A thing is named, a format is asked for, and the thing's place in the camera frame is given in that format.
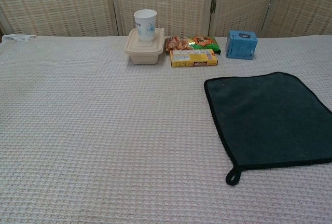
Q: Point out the yellow and black cloth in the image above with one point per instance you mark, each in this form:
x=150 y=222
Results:
x=267 y=120

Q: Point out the yellow cardboard box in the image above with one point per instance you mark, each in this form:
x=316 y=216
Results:
x=192 y=58

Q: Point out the beige lidded food container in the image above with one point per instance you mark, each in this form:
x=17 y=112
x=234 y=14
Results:
x=144 y=56

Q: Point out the green orange snack bag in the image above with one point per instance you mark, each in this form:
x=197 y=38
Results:
x=203 y=42

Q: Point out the white paper cup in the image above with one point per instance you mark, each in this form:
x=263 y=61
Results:
x=145 y=27

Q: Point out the white waffle weave tablecloth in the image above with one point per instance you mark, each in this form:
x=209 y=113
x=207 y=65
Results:
x=90 y=130

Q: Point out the blue cardboard box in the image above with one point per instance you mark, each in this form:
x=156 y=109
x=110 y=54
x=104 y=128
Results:
x=240 y=45

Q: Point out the metal screen hinge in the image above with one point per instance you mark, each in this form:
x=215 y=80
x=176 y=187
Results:
x=213 y=6

